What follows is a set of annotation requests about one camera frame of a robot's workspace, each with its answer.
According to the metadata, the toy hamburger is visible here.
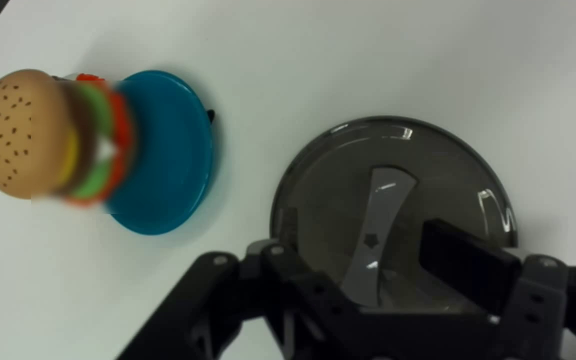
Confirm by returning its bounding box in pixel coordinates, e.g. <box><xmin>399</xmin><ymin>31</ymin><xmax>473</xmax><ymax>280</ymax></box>
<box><xmin>0</xmin><ymin>67</ymin><xmax>140</xmax><ymax>206</ymax></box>

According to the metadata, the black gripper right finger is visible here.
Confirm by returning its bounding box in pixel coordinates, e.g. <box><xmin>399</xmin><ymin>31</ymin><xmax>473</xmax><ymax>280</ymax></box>
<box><xmin>420</xmin><ymin>219</ymin><xmax>576</xmax><ymax>360</ymax></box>

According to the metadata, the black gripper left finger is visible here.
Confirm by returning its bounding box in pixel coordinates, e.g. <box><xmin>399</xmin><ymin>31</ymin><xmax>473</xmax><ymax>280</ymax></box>
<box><xmin>115</xmin><ymin>237</ymin><xmax>370</xmax><ymax>360</ymax></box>

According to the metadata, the small blue plate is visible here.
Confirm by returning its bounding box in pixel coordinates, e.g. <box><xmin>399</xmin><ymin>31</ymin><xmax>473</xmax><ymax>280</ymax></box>
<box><xmin>105</xmin><ymin>70</ymin><xmax>214</xmax><ymax>236</ymax></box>

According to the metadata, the grey round pot lid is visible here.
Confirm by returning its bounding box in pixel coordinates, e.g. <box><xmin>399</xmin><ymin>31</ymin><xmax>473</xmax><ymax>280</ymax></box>
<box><xmin>270</xmin><ymin>115</ymin><xmax>518</xmax><ymax>311</ymax></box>

